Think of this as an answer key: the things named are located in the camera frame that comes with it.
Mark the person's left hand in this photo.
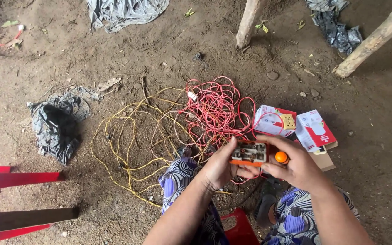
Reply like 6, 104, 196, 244
201, 136, 261, 196

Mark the person's right hand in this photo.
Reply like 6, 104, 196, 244
255, 134, 333, 197

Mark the orange handled screwdriver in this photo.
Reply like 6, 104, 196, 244
274, 151, 289, 165

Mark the orange electrical socket box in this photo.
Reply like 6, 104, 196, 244
229, 140, 270, 167

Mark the brown cardboard box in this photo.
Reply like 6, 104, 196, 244
306, 141, 339, 172

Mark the white red lampholder carton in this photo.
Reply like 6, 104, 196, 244
295, 109, 338, 152

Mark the black sandal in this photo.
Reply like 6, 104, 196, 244
253, 180, 282, 228

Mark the white red socket carton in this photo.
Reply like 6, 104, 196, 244
252, 104, 297, 138

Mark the red plastic stool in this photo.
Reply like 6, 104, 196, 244
220, 208, 260, 245

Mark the torn black plastic sheet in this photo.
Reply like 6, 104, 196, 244
306, 0, 363, 56

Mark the upright wooden pole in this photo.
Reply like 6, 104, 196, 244
235, 0, 262, 49

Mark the slanted wooden pole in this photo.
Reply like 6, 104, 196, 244
334, 0, 392, 79

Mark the crumpled black plastic bag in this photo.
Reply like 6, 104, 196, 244
27, 87, 101, 166

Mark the grey plastic sheet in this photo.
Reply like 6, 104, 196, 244
86, 0, 170, 33

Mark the dark wooden slat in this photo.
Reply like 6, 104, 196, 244
0, 207, 80, 236

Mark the red plastic chair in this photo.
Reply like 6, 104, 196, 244
0, 163, 66, 245

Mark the beige wall socket plate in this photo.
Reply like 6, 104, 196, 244
281, 114, 296, 130

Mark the tangled red electrical cable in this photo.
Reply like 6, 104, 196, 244
178, 76, 285, 186

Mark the tangled yellow electrical cable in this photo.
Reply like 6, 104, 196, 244
90, 87, 232, 208

